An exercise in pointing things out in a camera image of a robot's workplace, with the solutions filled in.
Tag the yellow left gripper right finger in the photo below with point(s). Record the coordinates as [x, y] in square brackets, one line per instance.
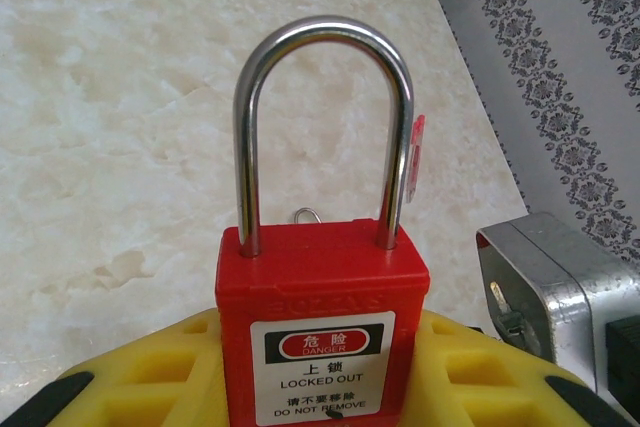
[480, 392]

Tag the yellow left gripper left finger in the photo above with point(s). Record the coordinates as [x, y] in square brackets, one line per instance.
[140, 387]

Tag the red safety padlock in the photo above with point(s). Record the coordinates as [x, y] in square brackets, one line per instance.
[320, 272]

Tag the red pen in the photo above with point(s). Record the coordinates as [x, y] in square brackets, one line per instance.
[416, 147]

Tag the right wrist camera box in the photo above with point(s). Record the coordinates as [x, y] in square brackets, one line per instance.
[555, 287]

